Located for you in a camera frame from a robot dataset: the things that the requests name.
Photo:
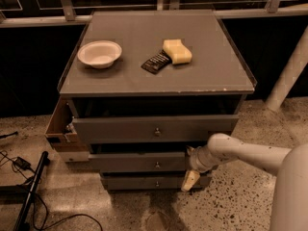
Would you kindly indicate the black snack packet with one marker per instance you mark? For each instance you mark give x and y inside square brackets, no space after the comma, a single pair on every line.
[157,62]

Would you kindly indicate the metal window railing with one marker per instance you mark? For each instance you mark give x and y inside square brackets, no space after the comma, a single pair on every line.
[31,13]

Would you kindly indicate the grey top drawer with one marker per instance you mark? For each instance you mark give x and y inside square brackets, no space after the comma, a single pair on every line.
[131,129]

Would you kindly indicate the grey drawer cabinet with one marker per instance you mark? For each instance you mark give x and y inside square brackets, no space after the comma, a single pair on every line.
[215,82]

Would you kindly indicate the wooden side box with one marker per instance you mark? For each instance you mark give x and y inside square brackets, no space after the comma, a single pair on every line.
[62,136]

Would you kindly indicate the grey bottom drawer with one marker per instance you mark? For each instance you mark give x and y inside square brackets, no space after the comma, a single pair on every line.
[140,182]

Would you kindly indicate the black power adapter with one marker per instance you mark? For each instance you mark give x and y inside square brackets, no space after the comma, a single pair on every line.
[20,162]

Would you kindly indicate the white diagonal pole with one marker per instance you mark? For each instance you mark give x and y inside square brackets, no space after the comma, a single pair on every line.
[290,74]

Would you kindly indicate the black metal stand bar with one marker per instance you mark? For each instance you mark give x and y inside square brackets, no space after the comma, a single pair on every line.
[30,191]

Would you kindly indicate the yellow sponge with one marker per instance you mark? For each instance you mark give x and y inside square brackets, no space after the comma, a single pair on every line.
[177,51]

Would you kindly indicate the grey drawer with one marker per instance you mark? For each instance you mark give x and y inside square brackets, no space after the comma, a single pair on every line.
[131,129]
[140,182]
[136,162]

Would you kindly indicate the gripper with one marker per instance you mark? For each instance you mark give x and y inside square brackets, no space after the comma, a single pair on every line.
[194,162]

